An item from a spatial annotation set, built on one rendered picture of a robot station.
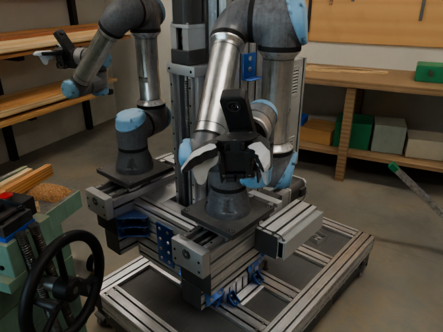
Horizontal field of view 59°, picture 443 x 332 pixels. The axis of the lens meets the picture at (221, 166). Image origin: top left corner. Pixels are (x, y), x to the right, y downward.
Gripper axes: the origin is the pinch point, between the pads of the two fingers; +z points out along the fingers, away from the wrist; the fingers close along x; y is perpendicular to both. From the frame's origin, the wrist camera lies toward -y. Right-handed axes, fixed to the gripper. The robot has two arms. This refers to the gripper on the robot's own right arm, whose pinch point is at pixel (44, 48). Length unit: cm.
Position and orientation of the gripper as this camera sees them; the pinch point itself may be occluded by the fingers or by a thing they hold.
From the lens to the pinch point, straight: 198.8
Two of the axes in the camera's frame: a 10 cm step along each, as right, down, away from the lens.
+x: 4.4, -4.9, 7.5
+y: 0.6, 8.5, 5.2
